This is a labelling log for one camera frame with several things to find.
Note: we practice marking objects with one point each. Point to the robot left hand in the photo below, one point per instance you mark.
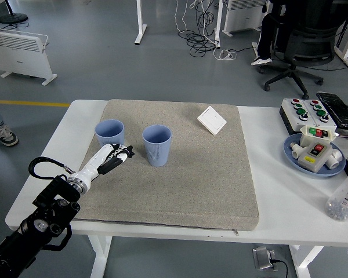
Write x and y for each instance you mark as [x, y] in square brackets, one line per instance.
[95, 162]

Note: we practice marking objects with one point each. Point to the blue ribbed plastic cup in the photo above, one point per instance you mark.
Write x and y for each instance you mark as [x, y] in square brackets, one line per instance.
[158, 153]
[108, 128]

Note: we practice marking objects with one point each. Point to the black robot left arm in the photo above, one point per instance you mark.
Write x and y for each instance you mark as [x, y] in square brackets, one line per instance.
[46, 220]

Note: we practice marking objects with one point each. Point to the white push-button control box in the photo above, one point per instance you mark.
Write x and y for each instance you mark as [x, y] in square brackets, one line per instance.
[291, 114]
[319, 109]

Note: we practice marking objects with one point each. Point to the white table leg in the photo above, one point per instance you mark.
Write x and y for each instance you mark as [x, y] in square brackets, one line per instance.
[303, 260]
[100, 255]

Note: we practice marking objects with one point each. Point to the person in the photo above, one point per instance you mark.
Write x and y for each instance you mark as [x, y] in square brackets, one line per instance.
[266, 32]
[5, 137]

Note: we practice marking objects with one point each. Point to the grey-brown mat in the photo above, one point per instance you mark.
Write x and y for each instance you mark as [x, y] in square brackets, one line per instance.
[191, 179]

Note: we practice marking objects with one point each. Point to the white panel heater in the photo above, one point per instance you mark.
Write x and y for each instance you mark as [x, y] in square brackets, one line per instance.
[243, 17]
[20, 55]

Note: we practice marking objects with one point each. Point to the white desk leg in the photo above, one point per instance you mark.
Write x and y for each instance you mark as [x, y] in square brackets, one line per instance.
[140, 20]
[218, 23]

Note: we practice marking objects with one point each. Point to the black fan stand base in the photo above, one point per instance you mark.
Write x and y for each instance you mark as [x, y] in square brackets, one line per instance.
[13, 18]

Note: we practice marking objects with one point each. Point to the silver foot pedal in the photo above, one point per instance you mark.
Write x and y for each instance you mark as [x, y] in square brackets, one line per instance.
[262, 257]

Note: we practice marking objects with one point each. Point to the white pipe fitting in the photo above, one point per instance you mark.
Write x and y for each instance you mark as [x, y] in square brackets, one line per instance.
[335, 159]
[296, 150]

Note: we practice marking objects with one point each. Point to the blue plate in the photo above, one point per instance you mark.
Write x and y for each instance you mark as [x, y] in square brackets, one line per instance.
[319, 173]

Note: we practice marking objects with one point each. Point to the black office chair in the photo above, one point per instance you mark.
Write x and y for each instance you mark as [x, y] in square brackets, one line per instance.
[310, 43]

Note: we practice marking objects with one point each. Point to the black wrapped flat object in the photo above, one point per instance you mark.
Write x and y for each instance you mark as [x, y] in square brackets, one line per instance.
[339, 110]

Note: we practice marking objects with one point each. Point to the clear red-capped bead bottle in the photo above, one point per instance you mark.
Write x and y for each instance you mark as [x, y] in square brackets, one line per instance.
[342, 199]

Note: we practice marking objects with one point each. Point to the white wall switch plate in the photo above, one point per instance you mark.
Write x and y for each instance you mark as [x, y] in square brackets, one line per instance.
[211, 120]

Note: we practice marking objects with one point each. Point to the white red-green switch box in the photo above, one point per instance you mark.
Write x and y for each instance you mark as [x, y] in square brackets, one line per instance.
[307, 139]

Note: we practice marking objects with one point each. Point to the beige red rocker switch box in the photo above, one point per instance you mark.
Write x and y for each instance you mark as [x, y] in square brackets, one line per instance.
[310, 162]

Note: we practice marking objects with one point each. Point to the white desk frame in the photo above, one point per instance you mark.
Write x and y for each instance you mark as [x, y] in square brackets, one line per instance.
[340, 49]

